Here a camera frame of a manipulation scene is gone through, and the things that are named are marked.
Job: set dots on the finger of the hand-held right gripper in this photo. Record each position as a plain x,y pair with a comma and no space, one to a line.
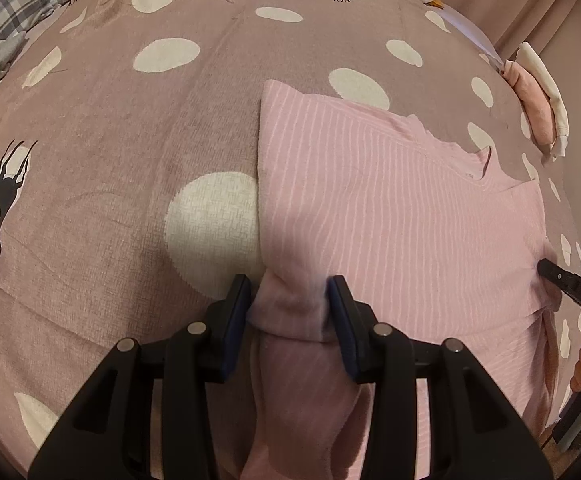
567,281

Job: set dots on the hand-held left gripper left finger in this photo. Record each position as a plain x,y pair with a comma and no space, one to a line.
238,330

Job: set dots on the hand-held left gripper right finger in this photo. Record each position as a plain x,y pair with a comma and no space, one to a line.
343,330

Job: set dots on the pink striped shirt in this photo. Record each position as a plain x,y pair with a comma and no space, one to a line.
395,210

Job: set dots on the folded pink cloth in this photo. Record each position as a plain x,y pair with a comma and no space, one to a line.
532,100

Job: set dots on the folded white cloth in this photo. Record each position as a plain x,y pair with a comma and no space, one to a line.
550,90

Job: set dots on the polka dot blanket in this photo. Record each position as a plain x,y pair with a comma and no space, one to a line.
120,135

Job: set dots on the pink bed sheet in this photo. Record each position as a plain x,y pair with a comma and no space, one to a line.
465,30

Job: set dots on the pink curtain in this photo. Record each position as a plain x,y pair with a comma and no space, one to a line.
520,0

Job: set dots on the grey cloth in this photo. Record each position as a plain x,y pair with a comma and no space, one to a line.
5,55

